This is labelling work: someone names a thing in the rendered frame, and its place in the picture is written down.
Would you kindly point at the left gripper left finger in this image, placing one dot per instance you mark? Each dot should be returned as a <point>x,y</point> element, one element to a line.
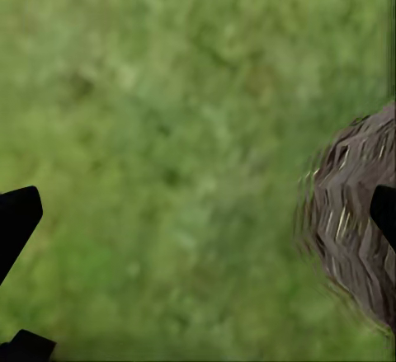
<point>20,212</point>

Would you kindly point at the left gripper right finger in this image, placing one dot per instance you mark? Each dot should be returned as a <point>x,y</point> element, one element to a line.
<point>383,212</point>

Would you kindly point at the wicker basket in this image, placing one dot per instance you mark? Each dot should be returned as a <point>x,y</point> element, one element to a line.
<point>350,248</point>

